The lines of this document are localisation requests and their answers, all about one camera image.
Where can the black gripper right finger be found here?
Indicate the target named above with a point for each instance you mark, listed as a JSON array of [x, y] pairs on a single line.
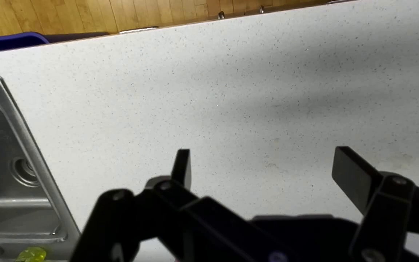
[[389, 212]]

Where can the blue plastic bin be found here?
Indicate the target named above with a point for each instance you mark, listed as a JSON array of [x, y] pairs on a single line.
[[6, 42]]

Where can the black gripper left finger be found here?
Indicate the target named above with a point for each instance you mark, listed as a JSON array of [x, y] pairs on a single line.
[[181, 212]]

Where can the stainless steel sink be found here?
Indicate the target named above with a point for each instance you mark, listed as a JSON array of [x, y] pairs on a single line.
[[6, 193]]

